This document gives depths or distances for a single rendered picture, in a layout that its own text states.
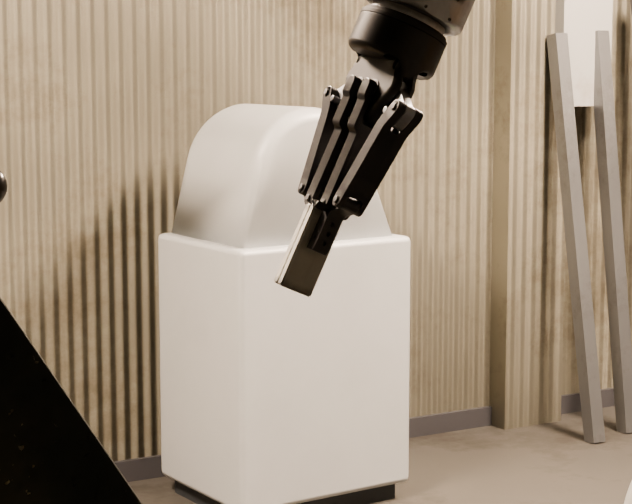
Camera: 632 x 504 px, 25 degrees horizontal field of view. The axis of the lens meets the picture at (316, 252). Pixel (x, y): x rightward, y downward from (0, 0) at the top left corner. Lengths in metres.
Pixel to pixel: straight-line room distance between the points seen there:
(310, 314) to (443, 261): 1.28
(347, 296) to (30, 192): 1.16
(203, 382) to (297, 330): 0.38
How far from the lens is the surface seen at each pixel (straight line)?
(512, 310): 6.08
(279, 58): 5.51
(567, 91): 6.01
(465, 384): 6.14
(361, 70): 1.20
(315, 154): 1.21
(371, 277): 4.93
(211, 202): 4.89
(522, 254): 6.08
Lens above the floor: 1.55
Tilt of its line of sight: 8 degrees down
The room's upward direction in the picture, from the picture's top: straight up
